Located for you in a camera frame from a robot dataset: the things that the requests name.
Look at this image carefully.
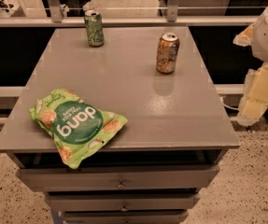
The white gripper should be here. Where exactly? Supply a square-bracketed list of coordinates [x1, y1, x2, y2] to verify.
[233, 7, 268, 126]

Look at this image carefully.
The green rice chip bag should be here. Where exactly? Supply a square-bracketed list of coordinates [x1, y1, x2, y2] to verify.
[29, 89, 127, 169]

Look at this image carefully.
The metal railing frame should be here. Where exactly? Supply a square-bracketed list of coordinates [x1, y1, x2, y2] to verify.
[0, 0, 257, 27]

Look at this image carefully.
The grey drawer cabinet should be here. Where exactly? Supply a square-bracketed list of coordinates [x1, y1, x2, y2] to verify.
[0, 27, 239, 224]

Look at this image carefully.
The orange soda can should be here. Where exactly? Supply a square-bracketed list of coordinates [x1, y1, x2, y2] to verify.
[156, 32, 180, 74]

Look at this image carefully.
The green soda can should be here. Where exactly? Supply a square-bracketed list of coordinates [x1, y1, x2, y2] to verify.
[84, 9, 105, 47]

